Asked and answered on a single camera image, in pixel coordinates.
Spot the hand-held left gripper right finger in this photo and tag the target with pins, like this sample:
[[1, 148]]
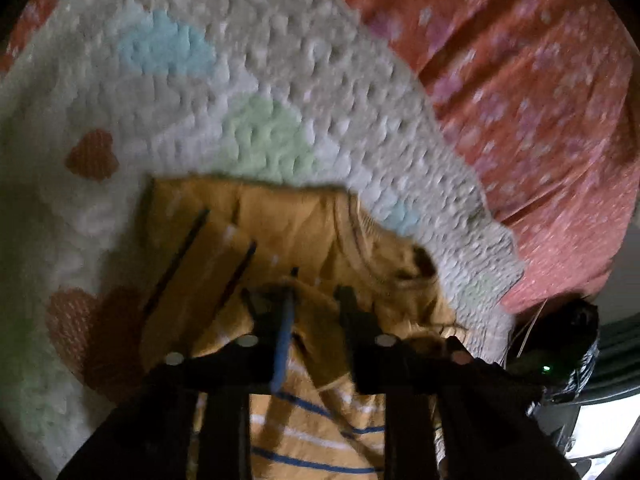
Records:
[[352, 315]]

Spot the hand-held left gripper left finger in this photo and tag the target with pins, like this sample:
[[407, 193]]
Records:
[[282, 345]]

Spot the yellow striped sweater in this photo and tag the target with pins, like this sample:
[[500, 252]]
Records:
[[320, 240]]

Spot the white quilted heart mat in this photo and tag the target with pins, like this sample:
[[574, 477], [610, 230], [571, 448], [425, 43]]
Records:
[[250, 85]]

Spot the red floral bedsheet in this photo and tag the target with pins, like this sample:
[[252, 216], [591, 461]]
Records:
[[525, 85]]

